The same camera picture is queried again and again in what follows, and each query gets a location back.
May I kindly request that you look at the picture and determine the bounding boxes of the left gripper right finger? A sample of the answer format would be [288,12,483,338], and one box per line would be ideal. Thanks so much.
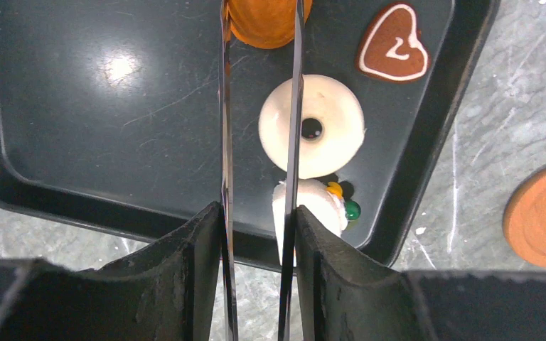
[295,207,546,340]

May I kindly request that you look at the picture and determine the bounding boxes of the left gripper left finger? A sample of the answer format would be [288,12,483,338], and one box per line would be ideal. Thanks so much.
[0,202,223,340]

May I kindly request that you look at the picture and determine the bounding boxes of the metal food tongs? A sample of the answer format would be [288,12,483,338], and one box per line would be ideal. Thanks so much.
[218,1,305,340]

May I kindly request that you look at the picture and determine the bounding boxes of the white glazed donut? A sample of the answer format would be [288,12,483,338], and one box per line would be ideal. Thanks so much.
[258,75,365,179]

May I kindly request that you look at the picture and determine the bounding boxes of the brown heart cookie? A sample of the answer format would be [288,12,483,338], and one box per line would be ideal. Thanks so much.
[355,2,430,83]

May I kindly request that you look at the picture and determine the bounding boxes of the orange round bun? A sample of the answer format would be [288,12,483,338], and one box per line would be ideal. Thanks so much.
[222,0,296,50]

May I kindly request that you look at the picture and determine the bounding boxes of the black rectangular baking tray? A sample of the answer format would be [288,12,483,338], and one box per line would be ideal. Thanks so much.
[0,1,499,265]

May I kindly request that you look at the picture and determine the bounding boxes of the orange round coaster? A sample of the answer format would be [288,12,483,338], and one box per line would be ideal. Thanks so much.
[503,167,546,268]

